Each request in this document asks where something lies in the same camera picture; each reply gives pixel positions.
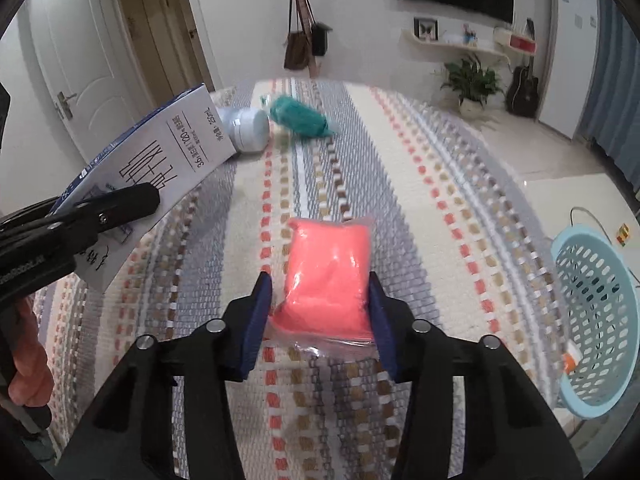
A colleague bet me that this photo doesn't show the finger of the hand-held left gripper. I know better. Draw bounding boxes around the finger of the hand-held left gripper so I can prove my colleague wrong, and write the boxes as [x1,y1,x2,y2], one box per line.
[0,182,162,257]

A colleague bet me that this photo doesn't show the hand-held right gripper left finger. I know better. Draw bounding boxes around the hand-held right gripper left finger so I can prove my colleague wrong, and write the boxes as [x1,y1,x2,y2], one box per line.
[55,271,275,480]

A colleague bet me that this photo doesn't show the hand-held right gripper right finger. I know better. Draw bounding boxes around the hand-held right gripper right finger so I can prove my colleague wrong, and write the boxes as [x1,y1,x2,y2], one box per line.
[367,270,583,480]

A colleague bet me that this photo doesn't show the white and blue carton box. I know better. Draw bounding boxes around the white and blue carton box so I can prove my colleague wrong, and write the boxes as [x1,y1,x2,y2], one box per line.
[50,85,238,292]

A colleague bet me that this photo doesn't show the pink plastic packet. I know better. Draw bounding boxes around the pink plastic packet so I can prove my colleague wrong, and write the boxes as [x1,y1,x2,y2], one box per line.
[267,216,377,356]

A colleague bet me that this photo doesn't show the light blue plastic basket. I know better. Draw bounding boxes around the light blue plastic basket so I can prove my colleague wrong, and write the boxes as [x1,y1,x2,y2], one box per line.
[550,225,640,420]

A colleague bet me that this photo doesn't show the brown shoulder bag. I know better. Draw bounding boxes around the brown shoulder bag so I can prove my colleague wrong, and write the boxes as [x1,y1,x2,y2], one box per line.
[284,0,312,72]

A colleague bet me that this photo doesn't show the person's left hand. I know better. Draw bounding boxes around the person's left hand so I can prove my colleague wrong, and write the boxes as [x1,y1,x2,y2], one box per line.
[7,300,55,407]

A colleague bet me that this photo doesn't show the clear plastic bottle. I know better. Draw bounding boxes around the clear plastic bottle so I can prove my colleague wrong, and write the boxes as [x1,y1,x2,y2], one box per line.
[215,106,271,155]

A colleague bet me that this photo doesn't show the striped woven tablecloth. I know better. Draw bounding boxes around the striped woven tablecloth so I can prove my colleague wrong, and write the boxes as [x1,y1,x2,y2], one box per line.
[35,77,566,480]

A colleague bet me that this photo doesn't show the white room door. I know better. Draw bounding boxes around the white room door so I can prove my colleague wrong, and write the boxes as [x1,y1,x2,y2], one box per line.
[27,0,138,133]

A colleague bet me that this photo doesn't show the white hallway door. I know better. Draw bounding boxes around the white hallway door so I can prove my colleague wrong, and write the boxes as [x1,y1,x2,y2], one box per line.
[150,0,199,81]

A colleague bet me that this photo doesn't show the teal plastic bag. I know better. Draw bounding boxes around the teal plastic bag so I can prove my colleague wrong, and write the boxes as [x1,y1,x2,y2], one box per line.
[269,95,337,139]

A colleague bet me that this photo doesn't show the black small bag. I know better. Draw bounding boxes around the black small bag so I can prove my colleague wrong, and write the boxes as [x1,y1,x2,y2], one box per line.
[311,21,333,57]

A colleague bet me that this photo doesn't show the green potted plant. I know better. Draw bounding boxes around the green potted plant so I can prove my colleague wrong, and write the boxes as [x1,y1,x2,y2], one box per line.
[432,55,506,116]

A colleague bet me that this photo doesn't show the black acoustic guitar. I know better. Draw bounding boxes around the black acoustic guitar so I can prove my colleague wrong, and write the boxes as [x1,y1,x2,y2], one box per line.
[505,17,541,118]

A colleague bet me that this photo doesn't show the framed butterfly picture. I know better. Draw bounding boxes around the framed butterfly picture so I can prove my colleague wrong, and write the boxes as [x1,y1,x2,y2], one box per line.
[413,16,440,41]

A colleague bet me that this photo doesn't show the red and white tissue box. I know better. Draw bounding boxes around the red and white tissue box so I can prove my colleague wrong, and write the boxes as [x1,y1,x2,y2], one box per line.
[494,25,537,53]

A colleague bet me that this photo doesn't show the blue grey curtain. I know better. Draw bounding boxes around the blue grey curtain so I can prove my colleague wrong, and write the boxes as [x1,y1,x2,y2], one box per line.
[575,0,640,196]

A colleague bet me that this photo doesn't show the white standing air conditioner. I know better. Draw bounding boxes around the white standing air conditioner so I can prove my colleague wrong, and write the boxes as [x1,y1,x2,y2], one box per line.
[537,0,600,141]

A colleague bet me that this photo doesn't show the metal door handle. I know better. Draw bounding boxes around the metal door handle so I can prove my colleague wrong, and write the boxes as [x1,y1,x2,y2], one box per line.
[56,91,78,121]

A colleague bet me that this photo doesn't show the white low wall shelf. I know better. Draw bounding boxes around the white low wall shelf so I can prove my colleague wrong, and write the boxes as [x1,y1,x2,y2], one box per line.
[400,27,513,68]

